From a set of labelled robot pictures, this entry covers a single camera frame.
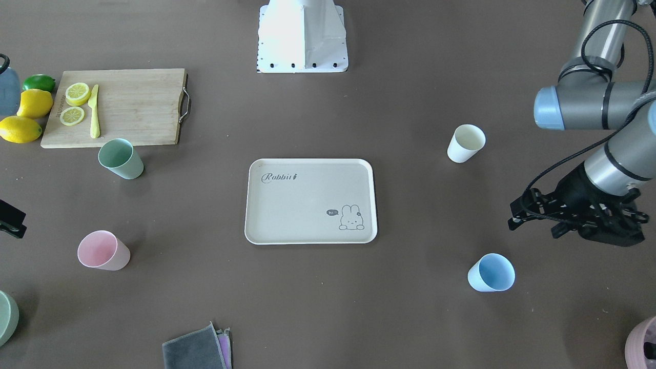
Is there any pink cup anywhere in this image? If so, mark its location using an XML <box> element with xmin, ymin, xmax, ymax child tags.
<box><xmin>77</xmin><ymin>230</ymin><xmax>131</xmax><ymax>271</ymax></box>

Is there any yellow plastic knife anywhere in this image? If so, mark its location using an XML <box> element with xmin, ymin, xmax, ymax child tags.
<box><xmin>87</xmin><ymin>84</ymin><xmax>100</xmax><ymax>139</ymax></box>

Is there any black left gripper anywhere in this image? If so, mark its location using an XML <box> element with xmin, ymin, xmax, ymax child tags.
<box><xmin>508</xmin><ymin>165</ymin><xmax>649</xmax><ymax>246</ymax></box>

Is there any yellow lemon upper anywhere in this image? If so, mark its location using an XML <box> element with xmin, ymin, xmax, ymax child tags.
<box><xmin>16</xmin><ymin>89</ymin><xmax>54</xmax><ymax>119</ymax></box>

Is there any white cup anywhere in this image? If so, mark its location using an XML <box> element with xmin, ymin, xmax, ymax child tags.
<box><xmin>447</xmin><ymin>124</ymin><xmax>486</xmax><ymax>163</ymax></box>

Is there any green cup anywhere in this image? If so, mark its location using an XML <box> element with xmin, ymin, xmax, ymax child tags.
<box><xmin>98</xmin><ymin>138</ymin><xmax>145</xmax><ymax>180</ymax></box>

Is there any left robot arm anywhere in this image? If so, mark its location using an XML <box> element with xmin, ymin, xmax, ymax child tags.
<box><xmin>508</xmin><ymin>1</ymin><xmax>655</xmax><ymax>246</ymax></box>

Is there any lemon slice lower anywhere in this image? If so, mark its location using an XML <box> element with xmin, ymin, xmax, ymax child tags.
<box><xmin>59</xmin><ymin>107</ymin><xmax>85</xmax><ymax>126</ymax></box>

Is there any blue cup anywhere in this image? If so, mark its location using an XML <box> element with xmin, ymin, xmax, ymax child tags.
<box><xmin>467</xmin><ymin>254</ymin><xmax>516</xmax><ymax>292</ymax></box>

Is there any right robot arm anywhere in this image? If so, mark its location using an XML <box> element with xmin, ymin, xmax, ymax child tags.
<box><xmin>1</xmin><ymin>54</ymin><xmax>27</xmax><ymax>239</ymax></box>

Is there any bamboo cutting board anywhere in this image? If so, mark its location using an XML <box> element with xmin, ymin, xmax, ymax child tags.
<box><xmin>40</xmin><ymin>68</ymin><xmax>188</xmax><ymax>149</ymax></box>

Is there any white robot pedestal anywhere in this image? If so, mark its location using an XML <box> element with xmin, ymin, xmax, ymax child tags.
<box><xmin>256</xmin><ymin>1</ymin><xmax>349</xmax><ymax>73</ymax></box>

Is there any pink bowl with ice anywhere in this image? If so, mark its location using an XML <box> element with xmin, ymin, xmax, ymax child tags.
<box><xmin>625</xmin><ymin>317</ymin><xmax>655</xmax><ymax>368</ymax></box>

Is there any yellow lemon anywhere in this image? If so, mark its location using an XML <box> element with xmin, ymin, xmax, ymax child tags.
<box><xmin>16</xmin><ymin>89</ymin><xmax>54</xmax><ymax>119</ymax></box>
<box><xmin>1</xmin><ymin>115</ymin><xmax>43</xmax><ymax>144</ymax></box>

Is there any green lime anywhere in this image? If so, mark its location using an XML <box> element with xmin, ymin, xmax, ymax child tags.
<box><xmin>23</xmin><ymin>73</ymin><xmax>56</xmax><ymax>93</ymax></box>

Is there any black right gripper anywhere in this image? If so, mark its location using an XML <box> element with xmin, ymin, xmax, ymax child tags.
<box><xmin>0</xmin><ymin>199</ymin><xmax>27</xmax><ymax>239</ymax></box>

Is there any yellow lemon lower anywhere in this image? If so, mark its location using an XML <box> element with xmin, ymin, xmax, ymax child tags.
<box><xmin>1</xmin><ymin>115</ymin><xmax>43</xmax><ymax>144</ymax></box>

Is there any lemon slice upper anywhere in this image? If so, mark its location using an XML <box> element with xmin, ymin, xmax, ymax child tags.
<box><xmin>64</xmin><ymin>82</ymin><xmax>92</xmax><ymax>107</ymax></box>

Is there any purple cloth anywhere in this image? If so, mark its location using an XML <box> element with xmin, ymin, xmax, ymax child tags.
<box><xmin>216</xmin><ymin>329</ymin><xmax>233</xmax><ymax>369</ymax></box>

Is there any grey cloth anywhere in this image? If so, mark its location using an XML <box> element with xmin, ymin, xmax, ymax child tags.
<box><xmin>162</xmin><ymin>324</ymin><xmax>223</xmax><ymax>368</ymax></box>

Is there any lemon slice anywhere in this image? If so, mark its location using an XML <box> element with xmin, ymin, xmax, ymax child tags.
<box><xmin>59</xmin><ymin>107</ymin><xmax>85</xmax><ymax>126</ymax></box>
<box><xmin>64</xmin><ymin>82</ymin><xmax>92</xmax><ymax>107</ymax></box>

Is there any green bowl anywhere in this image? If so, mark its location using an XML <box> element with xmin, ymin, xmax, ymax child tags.
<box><xmin>0</xmin><ymin>291</ymin><xmax>19</xmax><ymax>346</ymax></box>

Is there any cream rabbit tray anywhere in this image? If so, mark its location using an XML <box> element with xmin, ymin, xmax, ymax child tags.
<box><xmin>244</xmin><ymin>158</ymin><xmax>378</xmax><ymax>245</ymax></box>

